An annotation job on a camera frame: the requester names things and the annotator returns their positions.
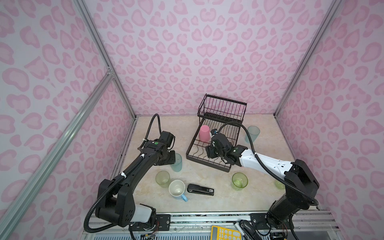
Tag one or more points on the yellow calculator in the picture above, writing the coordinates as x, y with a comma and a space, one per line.
220, 233

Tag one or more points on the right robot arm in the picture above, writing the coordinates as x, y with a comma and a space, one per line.
300, 183

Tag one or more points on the green cup far right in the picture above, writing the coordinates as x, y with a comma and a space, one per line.
279, 185

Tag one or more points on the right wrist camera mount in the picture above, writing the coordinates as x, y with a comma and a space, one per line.
214, 132

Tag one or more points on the teal textured cup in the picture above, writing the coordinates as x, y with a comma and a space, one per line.
254, 132
177, 166

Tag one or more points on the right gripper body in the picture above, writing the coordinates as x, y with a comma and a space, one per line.
214, 152

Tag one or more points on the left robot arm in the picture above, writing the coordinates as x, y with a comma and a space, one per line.
115, 203

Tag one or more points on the green cup front left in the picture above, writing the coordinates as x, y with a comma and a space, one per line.
163, 179

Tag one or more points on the opaque pink plastic cup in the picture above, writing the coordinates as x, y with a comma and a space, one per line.
205, 134

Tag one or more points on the black wire dish rack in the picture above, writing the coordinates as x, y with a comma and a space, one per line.
222, 114

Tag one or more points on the white mug blue handle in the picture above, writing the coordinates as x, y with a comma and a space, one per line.
177, 190

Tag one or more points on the green cup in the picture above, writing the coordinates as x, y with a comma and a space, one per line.
279, 185
163, 179
239, 181

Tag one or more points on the black tool front rail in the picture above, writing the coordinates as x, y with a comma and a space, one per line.
249, 231

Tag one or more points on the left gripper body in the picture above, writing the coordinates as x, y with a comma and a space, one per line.
170, 159

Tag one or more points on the black stapler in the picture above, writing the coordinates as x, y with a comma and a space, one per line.
196, 189

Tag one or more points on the green cup front right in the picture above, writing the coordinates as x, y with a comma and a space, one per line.
239, 181

